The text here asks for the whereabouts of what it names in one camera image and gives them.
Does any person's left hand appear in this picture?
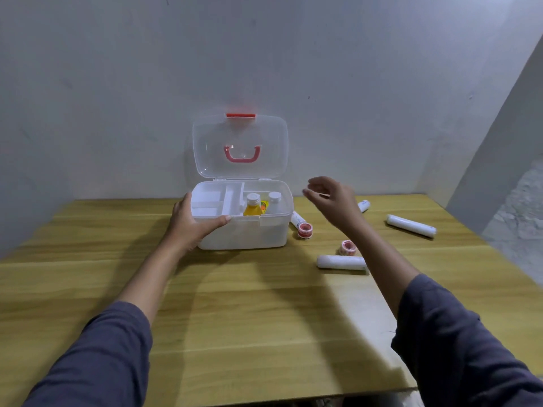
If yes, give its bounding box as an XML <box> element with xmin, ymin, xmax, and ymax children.
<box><xmin>163</xmin><ymin>192</ymin><xmax>232</xmax><ymax>255</ymax></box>

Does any person's right hand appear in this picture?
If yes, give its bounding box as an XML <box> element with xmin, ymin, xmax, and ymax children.
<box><xmin>301</xmin><ymin>176</ymin><xmax>364</xmax><ymax>233</ymax></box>

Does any white first aid box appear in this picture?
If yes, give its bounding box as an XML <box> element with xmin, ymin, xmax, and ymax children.
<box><xmin>191</xmin><ymin>112</ymin><xmax>295</xmax><ymax>251</ymax></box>

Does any yellow medicine bottle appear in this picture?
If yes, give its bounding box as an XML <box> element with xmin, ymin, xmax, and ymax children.
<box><xmin>243</xmin><ymin>192</ymin><xmax>268</xmax><ymax>217</ymax></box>

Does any person's left forearm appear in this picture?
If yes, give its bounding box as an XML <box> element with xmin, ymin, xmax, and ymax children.
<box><xmin>23</xmin><ymin>235</ymin><xmax>187</xmax><ymax>407</ymax></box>

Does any person's right forearm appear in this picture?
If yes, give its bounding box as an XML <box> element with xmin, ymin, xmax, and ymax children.
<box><xmin>343</xmin><ymin>218</ymin><xmax>543</xmax><ymax>407</ymax></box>

